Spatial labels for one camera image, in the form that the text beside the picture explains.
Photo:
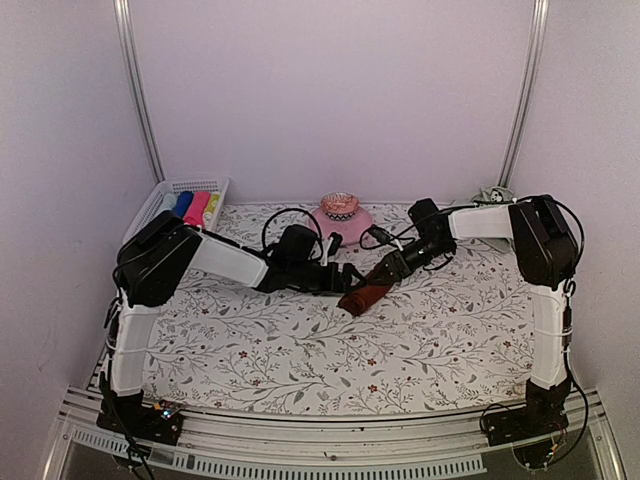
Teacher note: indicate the green panda towel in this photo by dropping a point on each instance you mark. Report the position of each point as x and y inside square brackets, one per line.
[500, 195]

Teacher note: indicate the right aluminium frame post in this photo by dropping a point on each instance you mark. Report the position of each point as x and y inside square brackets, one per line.
[531, 68]

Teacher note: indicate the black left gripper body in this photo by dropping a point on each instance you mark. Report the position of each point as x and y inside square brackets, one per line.
[318, 283]

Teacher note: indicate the yellow green rolled towel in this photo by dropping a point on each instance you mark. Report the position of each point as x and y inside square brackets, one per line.
[211, 208]

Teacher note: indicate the dark red towel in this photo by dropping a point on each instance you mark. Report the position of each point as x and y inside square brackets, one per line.
[360, 301]

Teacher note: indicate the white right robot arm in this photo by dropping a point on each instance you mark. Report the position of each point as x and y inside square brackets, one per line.
[547, 255]

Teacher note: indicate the light blue rolled towel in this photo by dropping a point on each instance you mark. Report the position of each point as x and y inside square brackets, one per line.
[168, 202]

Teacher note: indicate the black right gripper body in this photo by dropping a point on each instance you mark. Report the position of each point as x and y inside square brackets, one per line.
[427, 255]

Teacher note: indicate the dark blue rolled towel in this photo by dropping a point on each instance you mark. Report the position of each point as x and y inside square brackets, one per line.
[183, 203]

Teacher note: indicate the patterned small bowl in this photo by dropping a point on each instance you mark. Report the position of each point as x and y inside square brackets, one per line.
[339, 206]

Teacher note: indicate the aluminium front rail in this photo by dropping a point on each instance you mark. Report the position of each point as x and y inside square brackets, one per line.
[218, 444]

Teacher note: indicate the left aluminium frame post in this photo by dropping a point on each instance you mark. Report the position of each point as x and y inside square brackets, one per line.
[125, 31]

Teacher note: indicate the pink plate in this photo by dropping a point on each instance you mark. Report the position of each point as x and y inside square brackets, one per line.
[350, 229]

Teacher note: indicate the white plastic basket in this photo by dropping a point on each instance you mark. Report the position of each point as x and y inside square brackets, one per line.
[149, 209]

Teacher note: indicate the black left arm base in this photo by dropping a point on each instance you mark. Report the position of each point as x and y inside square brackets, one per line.
[128, 416]

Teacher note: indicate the aluminium frame post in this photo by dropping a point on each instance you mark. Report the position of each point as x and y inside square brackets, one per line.
[531, 68]
[125, 31]

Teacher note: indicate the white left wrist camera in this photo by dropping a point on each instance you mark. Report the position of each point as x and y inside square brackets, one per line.
[330, 246]

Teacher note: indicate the pink rolled towel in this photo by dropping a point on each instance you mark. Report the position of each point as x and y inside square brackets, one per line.
[195, 213]

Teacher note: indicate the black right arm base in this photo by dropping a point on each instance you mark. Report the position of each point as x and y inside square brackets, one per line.
[542, 415]

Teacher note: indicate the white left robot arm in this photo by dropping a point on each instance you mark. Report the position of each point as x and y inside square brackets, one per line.
[151, 265]

